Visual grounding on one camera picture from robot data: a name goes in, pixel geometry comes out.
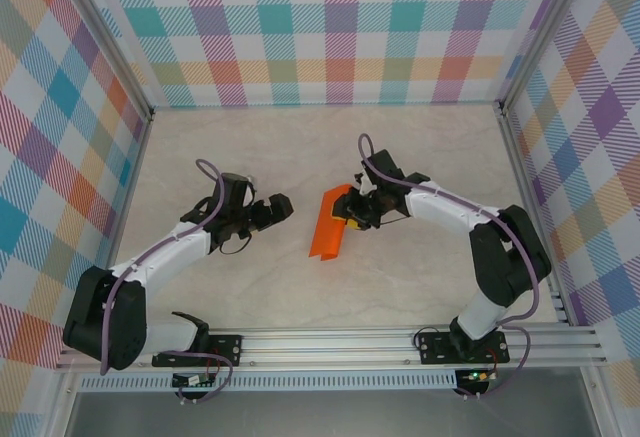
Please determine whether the aluminium mounting rail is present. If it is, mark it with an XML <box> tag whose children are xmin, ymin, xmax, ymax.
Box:
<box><xmin>54</xmin><ymin>324</ymin><xmax>609</xmax><ymax>372</ymax></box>

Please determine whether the aluminium table side rail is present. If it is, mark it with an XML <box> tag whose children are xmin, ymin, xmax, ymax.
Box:
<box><xmin>492</xmin><ymin>101</ymin><xmax>574</xmax><ymax>327</ymax></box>
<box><xmin>102</xmin><ymin>109</ymin><xmax>156</xmax><ymax>278</ymax></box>

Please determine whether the orange paper sheet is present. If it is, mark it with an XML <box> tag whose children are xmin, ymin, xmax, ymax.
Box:
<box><xmin>307</xmin><ymin>182</ymin><xmax>354</xmax><ymax>261</ymax></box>

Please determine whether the right circuit board green light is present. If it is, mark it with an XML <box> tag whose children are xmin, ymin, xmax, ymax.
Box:
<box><xmin>460</xmin><ymin>368</ymin><xmax>495</xmax><ymax>385</ymax></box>

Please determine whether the black left circuit board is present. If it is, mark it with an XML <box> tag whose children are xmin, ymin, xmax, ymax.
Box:
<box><xmin>171</xmin><ymin>371</ymin><xmax>217</xmax><ymax>389</ymax></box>

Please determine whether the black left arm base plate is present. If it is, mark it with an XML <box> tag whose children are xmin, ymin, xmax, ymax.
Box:
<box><xmin>151</xmin><ymin>332</ymin><xmax>245</xmax><ymax>370</ymax></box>

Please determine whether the aluminium frame post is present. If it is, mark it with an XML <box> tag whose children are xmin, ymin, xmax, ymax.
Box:
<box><xmin>497</xmin><ymin>0</ymin><xmax>595</xmax><ymax>113</ymax></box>
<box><xmin>48</xmin><ymin>0</ymin><xmax>156</xmax><ymax>122</ymax></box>

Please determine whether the thin black left gripper cable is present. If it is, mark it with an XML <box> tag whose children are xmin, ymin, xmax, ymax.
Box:
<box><xmin>218</xmin><ymin>230</ymin><xmax>252</xmax><ymax>258</ymax></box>

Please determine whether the slotted white cable tray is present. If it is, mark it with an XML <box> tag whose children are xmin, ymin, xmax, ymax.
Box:
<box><xmin>78</xmin><ymin>373</ymin><xmax>459</xmax><ymax>393</ymax></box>

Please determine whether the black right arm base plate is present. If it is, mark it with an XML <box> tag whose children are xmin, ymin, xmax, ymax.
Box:
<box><xmin>415</xmin><ymin>330</ymin><xmax>511</xmax><ymax>367</ymax></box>

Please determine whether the grey metal panel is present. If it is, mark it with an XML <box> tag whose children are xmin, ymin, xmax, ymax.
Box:
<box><xmin>64</xmin><ymin>389</ymin><xmax>601</xmax><ymax>437</ymax></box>

